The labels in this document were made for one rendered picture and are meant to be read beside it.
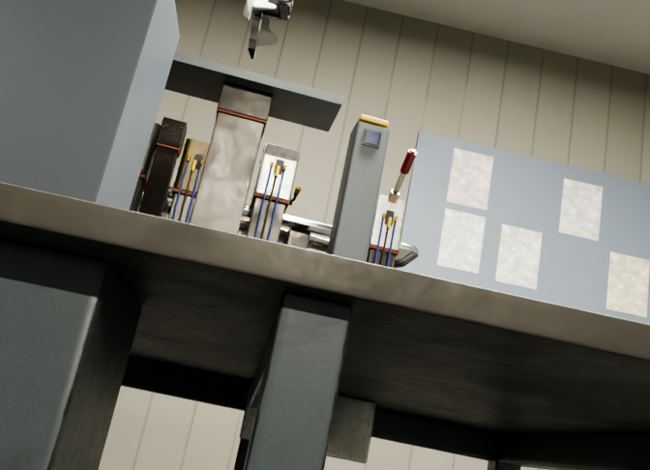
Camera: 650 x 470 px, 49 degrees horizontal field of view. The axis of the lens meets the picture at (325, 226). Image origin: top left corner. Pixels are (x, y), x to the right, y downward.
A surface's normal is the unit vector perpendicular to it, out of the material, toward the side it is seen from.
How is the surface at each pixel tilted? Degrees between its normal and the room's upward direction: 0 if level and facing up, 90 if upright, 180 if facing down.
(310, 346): 90
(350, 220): 90
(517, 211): 90
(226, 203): 90
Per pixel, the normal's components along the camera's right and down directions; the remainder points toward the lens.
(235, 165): 0.19, -0.26
